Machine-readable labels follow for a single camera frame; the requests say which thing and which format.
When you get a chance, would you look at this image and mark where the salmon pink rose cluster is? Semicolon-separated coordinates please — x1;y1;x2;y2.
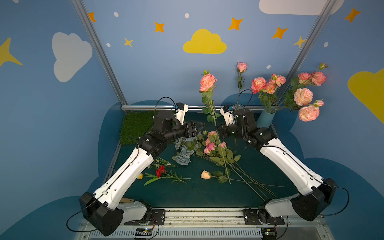
263;74;286;109

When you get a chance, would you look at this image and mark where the pink rose trio spray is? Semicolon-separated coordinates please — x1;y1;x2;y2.
199;70;231;184

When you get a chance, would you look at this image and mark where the pink rosebud long stem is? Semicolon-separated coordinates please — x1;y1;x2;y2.
236;63;248;106

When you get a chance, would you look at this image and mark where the pale pink rose spray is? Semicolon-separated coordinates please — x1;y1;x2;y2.
279;88;325;122

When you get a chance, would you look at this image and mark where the pink rose spray stem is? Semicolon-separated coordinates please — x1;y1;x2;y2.
286;63;329;92

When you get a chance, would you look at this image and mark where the single pink rose stem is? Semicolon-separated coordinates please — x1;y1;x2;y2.
251;77;268;107

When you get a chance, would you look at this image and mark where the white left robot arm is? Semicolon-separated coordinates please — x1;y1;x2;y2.
80;110;205;237

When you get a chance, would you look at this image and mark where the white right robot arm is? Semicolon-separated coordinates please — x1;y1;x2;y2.
216;106;339;225

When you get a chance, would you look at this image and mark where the light blue cylinder vase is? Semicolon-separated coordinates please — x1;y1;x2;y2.
257;107;277;128

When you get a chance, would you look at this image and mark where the green artificial grass mat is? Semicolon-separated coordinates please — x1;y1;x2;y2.
120;111;154;145

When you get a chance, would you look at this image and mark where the grey blue artificial flower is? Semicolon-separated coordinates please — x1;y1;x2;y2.
172;137;196;166

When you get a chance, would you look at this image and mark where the pile of pink roses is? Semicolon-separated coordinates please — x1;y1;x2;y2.
193;131;275;200

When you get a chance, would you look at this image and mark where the red carnation flower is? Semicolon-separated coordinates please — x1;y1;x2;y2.
141;165;211;205

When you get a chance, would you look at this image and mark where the peach rose stem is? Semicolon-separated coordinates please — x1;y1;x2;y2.
200;169;286;189

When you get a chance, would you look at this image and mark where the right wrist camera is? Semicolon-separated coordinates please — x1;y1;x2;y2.
220;105;235;127

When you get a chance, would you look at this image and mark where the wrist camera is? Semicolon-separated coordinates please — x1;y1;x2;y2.
176;103;189;125
220;105;235;127

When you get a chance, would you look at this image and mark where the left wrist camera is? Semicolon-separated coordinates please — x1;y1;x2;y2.
176;103;189;125

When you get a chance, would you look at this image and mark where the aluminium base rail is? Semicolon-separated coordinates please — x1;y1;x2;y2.
75;208;334;240

